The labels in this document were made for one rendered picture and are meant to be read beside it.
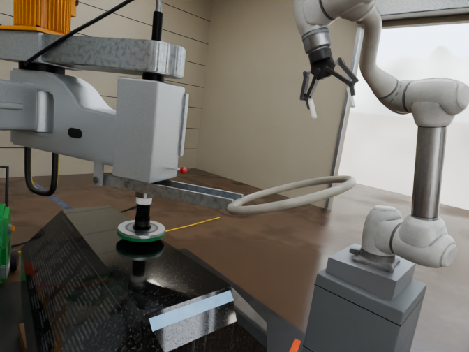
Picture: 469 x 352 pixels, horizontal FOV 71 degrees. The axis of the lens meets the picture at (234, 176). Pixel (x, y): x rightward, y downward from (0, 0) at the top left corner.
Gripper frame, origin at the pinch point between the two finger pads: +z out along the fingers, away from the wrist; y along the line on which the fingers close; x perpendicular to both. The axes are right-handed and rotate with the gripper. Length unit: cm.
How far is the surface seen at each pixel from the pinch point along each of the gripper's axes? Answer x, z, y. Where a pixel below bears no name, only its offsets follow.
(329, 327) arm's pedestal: -25, 97, 33
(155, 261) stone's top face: 30, 41, 74
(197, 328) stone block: 43, 59, 44
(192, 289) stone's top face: 35, 50, 51
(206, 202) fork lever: 15, 23, 53
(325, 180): -19.1, 25.9, 16.1
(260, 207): 25.5, 25.4, 20.7
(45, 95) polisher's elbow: 32, -44, 123
